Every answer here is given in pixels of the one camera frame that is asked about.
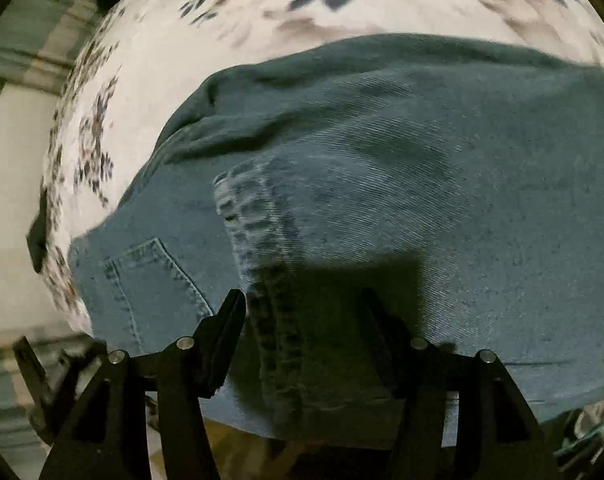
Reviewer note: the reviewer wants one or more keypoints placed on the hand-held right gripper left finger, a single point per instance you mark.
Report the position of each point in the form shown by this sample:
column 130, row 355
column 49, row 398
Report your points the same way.
column 228, row 332

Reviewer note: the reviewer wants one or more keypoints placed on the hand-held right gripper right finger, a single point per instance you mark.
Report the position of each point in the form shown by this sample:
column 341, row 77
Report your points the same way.
column 381, row 330

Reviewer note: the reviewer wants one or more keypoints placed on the blue denim pants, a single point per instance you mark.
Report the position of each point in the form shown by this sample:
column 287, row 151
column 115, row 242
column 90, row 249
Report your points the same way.
column 362, row 220

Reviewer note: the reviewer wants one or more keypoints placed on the floral printed bed sheet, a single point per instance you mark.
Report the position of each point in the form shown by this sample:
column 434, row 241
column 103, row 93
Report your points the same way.
column 147, row 85

